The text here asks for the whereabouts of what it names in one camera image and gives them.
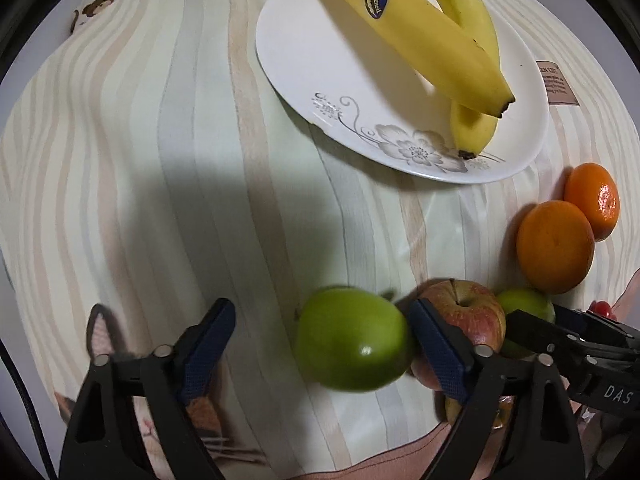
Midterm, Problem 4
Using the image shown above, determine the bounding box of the green apple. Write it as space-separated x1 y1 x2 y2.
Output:
495 287 556 359
294 286 418 391

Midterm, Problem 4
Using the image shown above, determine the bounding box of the yellow banana with sticker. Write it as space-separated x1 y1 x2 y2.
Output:
295 0 516 120

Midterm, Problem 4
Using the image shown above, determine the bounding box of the orange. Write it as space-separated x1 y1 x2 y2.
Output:
516 200 596 295
564 162 621 242

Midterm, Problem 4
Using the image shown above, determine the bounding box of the striped cat print blanket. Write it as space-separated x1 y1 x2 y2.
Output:
0 0 640 480

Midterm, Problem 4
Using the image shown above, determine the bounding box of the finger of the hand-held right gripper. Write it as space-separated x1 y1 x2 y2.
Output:
553 304 640 350
505 309 603 378

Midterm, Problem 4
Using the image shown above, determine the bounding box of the red apple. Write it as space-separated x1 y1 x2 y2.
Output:
410 279 507 392

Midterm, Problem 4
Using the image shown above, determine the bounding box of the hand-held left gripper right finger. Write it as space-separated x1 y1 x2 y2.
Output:
407 298 586 480

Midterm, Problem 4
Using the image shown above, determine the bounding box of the black cable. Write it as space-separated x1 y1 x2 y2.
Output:
0 337 56 480

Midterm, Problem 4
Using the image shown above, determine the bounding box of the white floral plate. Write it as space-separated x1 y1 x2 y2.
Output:
256 0 549 185

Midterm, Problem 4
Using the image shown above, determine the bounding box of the brown blanket label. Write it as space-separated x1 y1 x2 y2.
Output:
534 60 581 107

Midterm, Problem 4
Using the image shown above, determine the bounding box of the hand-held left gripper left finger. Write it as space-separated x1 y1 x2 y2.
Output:
59 298 237 480

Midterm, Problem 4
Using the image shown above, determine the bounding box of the bear print pillow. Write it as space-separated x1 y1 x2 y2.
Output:
69 0 127 36

